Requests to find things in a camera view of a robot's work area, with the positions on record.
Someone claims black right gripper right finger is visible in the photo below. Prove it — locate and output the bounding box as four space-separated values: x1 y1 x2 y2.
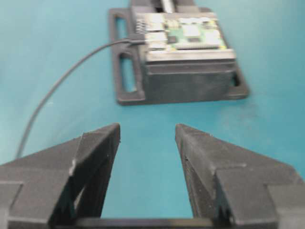
175 124 305 229

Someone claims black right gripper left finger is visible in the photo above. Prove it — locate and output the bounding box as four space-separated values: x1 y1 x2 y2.
0 123 120 229

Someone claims black USB cable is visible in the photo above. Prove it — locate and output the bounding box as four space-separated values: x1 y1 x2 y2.
14 33 145 158

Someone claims green circuit board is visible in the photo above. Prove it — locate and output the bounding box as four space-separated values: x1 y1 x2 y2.
136 12 236 62

